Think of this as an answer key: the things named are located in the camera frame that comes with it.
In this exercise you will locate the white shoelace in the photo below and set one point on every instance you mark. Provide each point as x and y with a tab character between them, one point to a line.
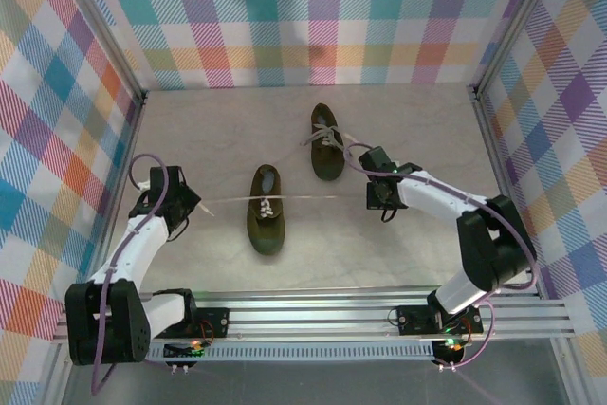
227	201
327	132

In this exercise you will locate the aluminium mounting rail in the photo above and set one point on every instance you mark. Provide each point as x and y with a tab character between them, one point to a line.
308	317

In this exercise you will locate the aluminium side rail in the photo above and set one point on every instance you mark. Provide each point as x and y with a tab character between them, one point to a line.
118	187
503	187

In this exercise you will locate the small circuit board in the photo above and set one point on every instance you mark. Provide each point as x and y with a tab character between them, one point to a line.
182	352
448	353

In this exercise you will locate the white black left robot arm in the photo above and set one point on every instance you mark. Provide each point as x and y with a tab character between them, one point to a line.
137	244

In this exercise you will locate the colourful plaid cloth panel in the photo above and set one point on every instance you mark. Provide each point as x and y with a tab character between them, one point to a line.
569	139
38	139
303	21

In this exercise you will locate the aluminium corner post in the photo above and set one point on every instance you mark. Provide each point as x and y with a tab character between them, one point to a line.
106	35
513	21

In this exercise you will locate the olive green canvas shoe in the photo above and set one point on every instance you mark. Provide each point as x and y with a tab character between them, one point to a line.
265	239
327	163

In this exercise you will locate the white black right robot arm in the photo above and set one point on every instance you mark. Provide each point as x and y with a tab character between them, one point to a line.
436	196

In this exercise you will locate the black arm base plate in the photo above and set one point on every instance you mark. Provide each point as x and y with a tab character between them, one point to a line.
412	320
220	322

